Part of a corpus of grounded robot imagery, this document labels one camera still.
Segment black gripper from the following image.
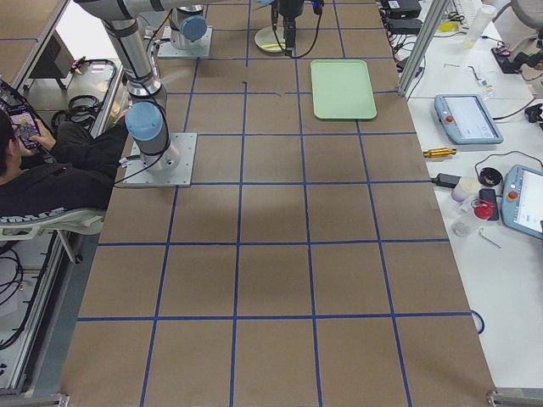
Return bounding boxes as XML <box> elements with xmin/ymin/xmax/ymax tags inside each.
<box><xmin>278</xmin><ymin>0</ymin><xmax>304</xmax><ymax>55</ymax></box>

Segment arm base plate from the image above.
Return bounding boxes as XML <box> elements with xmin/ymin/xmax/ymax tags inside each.
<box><xmin>120</xmin><ymin>132</ymin><xmax>197</xmax><ymax>187</ymax></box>
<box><xmin>157</xmin><ymin>26</ymin><xmax>213</xmax><ymax>59</ymax></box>

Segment near teach pendant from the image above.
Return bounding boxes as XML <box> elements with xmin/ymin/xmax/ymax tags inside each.
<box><xmin>501</xmin><ymin>164</ymin><xmax>543</xmax><ymax>239</ymax></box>

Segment aluminium frame post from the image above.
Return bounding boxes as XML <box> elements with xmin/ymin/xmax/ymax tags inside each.
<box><xmin>397</xmin><ymin>0</ymin><xmax>449</xmax><ymax>97</ymax></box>

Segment white office chair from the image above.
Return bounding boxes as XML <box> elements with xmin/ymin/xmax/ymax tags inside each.
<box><xmin>1</xmin><ymin>208</ymin><xmax>106</xmax><ymax>264</ymax></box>

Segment seated person in black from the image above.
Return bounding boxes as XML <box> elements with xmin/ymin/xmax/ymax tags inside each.
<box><xmin>1</xmin><ymin>112</ymin><xmax>128</xmax><ymax>218</ymax></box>

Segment white round plate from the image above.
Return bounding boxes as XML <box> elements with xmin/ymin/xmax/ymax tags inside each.
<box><xmin>254</xmin><ymin>26</ymin><xmax>284</xmax><ymax>53</ymax></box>

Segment black power adapter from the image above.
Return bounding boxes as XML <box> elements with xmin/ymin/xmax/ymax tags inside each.
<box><xmin>431</xmin><ymin>173</ymin><xmax>461</xmax><ymax>189</ymax></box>

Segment light green tray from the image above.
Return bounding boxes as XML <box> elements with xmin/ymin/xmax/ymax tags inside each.
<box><xmin>311</xmin><ymin>59</ymin><xmax>377</xmax><ymax>120</ymax></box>

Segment teach pendant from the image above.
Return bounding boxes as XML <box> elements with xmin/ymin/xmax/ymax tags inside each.
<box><xmin>434</xmin><ymin>94</ymin><xmax>503</xmax><ymax>145</ymax></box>
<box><xmin>501</xmin><ymin>164</ymin><xmax>543</xmax><ymax>239</ymax></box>

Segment far teach pendant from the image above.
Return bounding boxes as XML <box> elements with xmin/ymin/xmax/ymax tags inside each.
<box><xmin>434</xmin><ymin>94</ymin><xmax>503</xmax><ymax>145</ymax></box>

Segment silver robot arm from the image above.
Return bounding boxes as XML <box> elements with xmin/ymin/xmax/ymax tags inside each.
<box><xmin>77</xmin><ymin>1</ymin><xmax>209</xmax><ymax>171</ymax></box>
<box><xmin>169</xmin><ymin>5</ymin><xmax>208</xmax><ymax>49</ymax></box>

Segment gold metal cylinder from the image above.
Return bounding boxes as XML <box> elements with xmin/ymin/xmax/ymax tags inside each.
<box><xmin>423</xmin><ymin>148</ymin><xmax>457</xmax><ymax>159</ymax></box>

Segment yellow plastic fork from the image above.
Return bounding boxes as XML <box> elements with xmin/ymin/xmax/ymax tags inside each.
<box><xmin>259</xmin><ymin>43</ymin><xmax>281</xmax><ymax>52</ymax></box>

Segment red round lid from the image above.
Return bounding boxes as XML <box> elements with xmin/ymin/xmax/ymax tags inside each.
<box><xmin>473</xmin><ymin>202</ymin><xmax>495</xmax><ymax>220</ymax></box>

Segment smartphone in person's hands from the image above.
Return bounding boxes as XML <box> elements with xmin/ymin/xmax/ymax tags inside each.
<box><xmin>7</xmin><ymin>105</ymin><xmax>41</xmax><ymax>150</ymax></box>

